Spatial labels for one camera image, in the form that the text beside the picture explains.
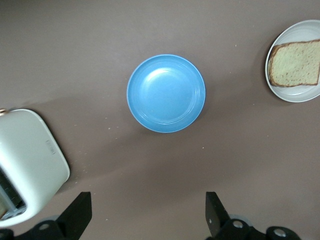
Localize blue plate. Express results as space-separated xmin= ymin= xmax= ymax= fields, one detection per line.
xmin=126 ymin=54 xmax=207 ymax=134

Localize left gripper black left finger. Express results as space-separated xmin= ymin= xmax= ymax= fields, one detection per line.
xmin=0 ymin=191 xmax=93 ymax=240

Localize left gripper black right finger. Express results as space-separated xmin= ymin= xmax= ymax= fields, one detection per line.
xmin=205 ymin=191 xmax=300 ymax=240

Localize cream toaster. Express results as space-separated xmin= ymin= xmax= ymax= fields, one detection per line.
xmin=0 ymin=108 xmax=71 ymax=228

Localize beige plate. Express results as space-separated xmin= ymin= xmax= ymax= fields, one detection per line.
xmin=265 ymin=19 xmax=320 ymax=103

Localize brown bread slice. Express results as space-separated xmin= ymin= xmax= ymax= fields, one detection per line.
xmin=268 ymin=39 xmax=320 ymax=88

